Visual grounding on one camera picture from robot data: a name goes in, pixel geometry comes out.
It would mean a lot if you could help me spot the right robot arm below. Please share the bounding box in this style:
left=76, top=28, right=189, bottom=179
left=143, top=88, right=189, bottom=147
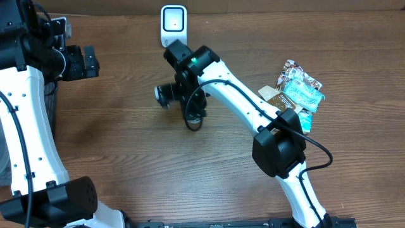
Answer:
left=156, top=40, right=331, bottom=227

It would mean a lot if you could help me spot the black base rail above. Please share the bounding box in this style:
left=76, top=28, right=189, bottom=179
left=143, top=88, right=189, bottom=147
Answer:
left=134, top=217, right=357, bottom=228

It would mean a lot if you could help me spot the beige brown snack pouch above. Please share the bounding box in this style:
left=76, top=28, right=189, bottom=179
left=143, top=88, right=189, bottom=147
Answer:
left=258, top=60, right=323, bottom=113

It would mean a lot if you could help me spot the teal snack packet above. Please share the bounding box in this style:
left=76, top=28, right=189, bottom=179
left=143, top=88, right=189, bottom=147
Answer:
left=283, top=79, right=325, bottom=113

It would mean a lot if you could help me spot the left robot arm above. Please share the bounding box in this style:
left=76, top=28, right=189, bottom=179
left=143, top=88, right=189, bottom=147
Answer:
left=1, top=1, right=130, bottom=227

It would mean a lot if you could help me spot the teal tissue pack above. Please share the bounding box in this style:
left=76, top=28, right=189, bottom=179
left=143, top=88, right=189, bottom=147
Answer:
left=298, top=109, right=313, bottom=134

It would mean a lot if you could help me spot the green lid jar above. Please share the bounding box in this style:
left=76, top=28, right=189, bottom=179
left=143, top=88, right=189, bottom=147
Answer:
left=187, top=118, right=202, bottom=124

